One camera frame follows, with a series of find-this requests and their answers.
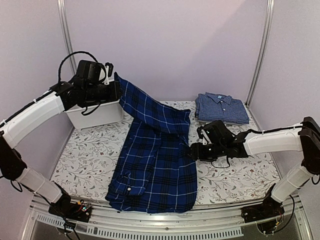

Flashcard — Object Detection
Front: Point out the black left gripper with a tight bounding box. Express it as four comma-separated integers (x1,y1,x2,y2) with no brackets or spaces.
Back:
84,80,123,104

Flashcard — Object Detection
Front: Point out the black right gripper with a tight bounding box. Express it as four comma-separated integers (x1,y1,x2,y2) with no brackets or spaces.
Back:
185,142,226,162

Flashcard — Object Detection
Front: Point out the white plastic bin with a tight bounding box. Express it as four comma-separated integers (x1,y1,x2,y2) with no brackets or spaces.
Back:
65,100,124,129

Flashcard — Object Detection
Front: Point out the dark blue plaid shirt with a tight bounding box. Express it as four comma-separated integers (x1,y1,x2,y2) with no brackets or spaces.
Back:
105,74,198,214

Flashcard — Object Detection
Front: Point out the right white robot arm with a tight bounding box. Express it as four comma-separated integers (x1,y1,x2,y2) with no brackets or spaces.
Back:
189,116,320,218

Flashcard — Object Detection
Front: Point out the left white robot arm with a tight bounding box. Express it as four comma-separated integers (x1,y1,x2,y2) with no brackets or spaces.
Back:
0,80,123,217

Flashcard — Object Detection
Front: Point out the folded blue gingham shirt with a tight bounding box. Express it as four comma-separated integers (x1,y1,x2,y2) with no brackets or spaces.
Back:
195,92,250,125

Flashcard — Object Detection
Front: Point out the floral patterned table mat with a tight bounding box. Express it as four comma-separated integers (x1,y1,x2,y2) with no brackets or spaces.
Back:
51,114,281,208

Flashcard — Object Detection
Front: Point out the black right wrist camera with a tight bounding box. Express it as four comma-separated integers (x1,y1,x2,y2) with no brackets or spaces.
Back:
197,120,235,145

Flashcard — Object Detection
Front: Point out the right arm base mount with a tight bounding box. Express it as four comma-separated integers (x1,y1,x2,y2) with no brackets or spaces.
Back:
241,202,285,235

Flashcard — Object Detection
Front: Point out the left aluminium frame post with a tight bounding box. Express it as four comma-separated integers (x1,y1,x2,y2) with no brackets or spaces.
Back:
56,0,77,76

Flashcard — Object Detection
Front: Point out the aluminium frame post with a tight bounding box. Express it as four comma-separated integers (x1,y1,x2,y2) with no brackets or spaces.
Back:
245,0,275,108
56,0,77,76

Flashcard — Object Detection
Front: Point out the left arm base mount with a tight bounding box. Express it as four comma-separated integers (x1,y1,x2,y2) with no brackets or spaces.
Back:
48,197,92,223

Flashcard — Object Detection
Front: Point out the right aluminium frame post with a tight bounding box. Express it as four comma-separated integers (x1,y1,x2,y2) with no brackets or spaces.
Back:
245,0,275,108

